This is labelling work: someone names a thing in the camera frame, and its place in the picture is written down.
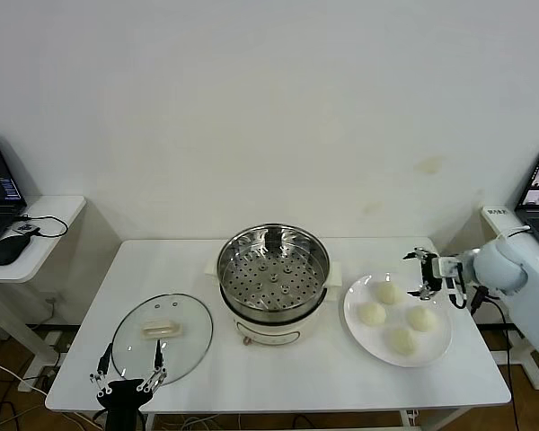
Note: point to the small dongle with label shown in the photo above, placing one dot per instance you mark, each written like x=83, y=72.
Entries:
x=26, y=229

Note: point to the white labelled box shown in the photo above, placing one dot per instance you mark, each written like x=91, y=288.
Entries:
x=497, y=212

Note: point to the white side table with mouse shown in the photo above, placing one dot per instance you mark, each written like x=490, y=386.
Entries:
x=49, y=211

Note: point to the pale right robot arm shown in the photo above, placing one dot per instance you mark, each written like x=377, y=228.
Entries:
x=503, y=267

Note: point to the cream electric cooker pot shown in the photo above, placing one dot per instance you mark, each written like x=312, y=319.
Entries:
x=274, y=330

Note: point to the white steamed baozi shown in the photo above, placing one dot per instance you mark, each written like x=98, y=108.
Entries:
x=422, y=318
x=388, y=294
x=371, y=313
x=403, y=341

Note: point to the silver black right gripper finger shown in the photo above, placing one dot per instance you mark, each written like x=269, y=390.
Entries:
x=424, y=291
x=418, y=253

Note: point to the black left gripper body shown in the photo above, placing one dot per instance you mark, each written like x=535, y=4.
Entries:
x=122, y=397

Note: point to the white round plate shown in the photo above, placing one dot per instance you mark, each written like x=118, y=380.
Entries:
x=368, y=341

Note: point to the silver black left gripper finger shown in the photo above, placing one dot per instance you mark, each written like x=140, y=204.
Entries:
x=102, y=366
x=158, y=361

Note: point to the black computer mouse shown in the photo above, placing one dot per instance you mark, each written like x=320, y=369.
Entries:
x=9, y=249

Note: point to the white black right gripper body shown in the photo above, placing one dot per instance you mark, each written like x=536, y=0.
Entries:
x=441, y=269

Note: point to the stainless steel steamer basket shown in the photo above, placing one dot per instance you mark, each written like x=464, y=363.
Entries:
x=271, y=269

